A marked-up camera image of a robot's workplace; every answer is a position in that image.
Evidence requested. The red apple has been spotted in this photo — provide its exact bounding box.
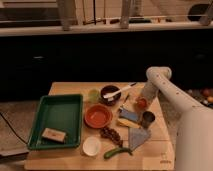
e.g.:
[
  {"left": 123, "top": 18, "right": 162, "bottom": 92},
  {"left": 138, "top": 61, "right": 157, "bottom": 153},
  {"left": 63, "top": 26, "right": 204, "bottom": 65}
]
[{"left": 136, "top": 98, "right": 147, "bottom": 109}]

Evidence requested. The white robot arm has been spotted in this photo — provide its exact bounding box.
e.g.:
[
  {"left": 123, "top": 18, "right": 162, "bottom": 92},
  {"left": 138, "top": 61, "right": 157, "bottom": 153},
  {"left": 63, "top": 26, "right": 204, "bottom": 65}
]
[{"left": 141, "top": 67, "right": 213, "bottom": 171}]

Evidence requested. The dark brown bowl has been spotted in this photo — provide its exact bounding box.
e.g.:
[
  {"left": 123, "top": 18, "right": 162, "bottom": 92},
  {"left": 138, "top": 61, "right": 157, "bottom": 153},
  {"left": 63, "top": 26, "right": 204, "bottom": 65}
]
[{"left": 100, "top": 85, "right": 122, "bottom": 106}]

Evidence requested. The red bowl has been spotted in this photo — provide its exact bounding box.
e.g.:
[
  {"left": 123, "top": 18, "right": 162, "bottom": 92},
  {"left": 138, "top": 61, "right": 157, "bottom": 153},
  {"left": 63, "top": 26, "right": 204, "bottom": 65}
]
[{"left": 84, "top": 104, "right": 113, "bottom": 129}]

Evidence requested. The green cup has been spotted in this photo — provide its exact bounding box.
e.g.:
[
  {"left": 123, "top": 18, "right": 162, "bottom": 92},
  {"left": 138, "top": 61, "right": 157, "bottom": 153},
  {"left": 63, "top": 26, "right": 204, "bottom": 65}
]
[{"left": 88, "top": 89, "right": 100, "bottom": 103}]

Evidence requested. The yellow banana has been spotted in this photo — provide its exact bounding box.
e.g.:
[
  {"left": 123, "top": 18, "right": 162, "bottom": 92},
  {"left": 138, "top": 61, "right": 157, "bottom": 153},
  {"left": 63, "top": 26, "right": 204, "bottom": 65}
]
[{"left": 117, "top": 118, "right": 140, "bottom": 129}]

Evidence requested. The blue sponge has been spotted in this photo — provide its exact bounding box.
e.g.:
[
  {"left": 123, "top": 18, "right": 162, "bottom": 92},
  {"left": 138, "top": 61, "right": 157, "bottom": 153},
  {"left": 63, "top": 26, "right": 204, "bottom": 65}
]
[{"left": 119, "top": 109, "right": 139, "bottom": 122}]

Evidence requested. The dark grape bunch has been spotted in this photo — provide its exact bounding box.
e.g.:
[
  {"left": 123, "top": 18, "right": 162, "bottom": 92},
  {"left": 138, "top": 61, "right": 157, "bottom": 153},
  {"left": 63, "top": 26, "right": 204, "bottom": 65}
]
[{"left": 100, "top": 127, "right": 123, "bottom": 147}]

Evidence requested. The green plastic tray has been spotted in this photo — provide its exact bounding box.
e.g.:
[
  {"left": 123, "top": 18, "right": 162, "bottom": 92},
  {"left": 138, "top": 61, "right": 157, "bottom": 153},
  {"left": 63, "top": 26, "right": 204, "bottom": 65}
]
[{"left": 27, "top": 94, "right": 83, "bottom": 150}]

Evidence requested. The metal cup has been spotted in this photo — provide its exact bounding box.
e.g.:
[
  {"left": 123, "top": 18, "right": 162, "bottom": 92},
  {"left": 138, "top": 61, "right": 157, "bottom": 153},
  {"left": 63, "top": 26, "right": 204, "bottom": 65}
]
[{"left": 141, "top": 111, "right": 155, "bottom": 129}]

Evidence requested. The grey folded cloth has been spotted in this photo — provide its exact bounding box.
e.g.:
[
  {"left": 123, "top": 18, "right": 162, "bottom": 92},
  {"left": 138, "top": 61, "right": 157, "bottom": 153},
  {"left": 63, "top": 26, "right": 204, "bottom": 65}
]
[{"left": 128, "top": 128, "right": 151, "bottom": 151}]

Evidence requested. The green cucumber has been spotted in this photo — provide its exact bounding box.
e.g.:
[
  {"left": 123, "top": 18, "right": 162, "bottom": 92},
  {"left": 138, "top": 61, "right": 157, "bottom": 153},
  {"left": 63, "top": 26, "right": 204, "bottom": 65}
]
[{"left": 103, "top": 147, "right": 133, "bottom": 159}]

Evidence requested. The tan sponge block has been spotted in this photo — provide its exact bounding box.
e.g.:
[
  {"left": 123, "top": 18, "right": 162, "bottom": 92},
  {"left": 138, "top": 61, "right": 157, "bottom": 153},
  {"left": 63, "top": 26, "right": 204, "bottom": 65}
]
[{"left": 42, "top": 128, "right": 66, "bottom": 143}]

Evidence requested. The black floor cable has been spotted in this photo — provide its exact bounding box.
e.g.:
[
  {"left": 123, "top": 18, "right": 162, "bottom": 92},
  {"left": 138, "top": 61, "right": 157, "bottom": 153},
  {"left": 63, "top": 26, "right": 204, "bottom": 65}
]
[{"left": 0, "top": 111, "right": 28, "bottom": 145}]

